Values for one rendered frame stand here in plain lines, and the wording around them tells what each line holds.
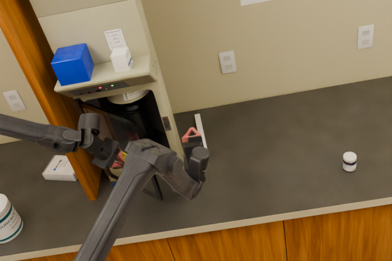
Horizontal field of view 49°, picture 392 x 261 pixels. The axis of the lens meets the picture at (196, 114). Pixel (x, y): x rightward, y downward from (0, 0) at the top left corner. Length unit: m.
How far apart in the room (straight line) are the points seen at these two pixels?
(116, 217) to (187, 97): 1.27
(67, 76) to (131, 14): 0.28
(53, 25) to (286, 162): 1.02
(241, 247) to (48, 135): 0.88
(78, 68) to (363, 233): 1.24
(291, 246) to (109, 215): 1.06
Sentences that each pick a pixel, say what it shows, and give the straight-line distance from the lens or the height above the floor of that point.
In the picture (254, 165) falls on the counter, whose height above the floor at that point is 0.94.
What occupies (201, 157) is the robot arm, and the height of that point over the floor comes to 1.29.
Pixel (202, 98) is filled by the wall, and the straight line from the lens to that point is 2.11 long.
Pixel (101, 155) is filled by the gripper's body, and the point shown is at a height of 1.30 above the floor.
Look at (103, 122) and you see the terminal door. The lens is 1.54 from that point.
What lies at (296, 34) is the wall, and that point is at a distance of 2.00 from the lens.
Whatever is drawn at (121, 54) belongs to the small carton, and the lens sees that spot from 1.40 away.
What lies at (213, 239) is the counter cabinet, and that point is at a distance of 1.74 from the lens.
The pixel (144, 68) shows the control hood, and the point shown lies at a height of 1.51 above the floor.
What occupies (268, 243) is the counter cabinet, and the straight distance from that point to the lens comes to 1.79.
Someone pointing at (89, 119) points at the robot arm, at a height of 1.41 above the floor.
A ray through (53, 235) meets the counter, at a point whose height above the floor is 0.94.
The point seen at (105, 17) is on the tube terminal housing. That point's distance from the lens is 1.43.
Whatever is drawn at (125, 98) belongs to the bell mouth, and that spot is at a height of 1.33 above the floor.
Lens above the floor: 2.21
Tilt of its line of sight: 37 degrees down
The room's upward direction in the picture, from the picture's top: 13 degrees counter-clockwise
